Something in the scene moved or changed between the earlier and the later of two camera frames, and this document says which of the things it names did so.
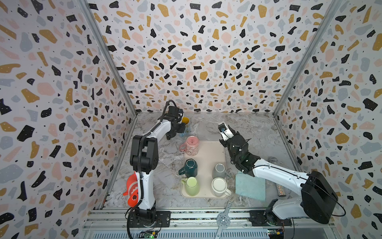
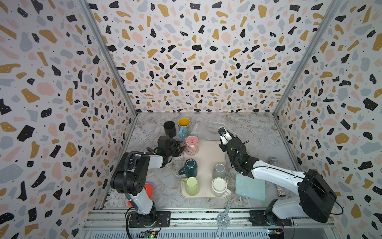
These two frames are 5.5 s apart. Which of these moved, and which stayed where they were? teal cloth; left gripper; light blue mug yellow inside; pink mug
Moved: left gripper
Stayed: pink mug; light blue mug yellow inside; teal cloth
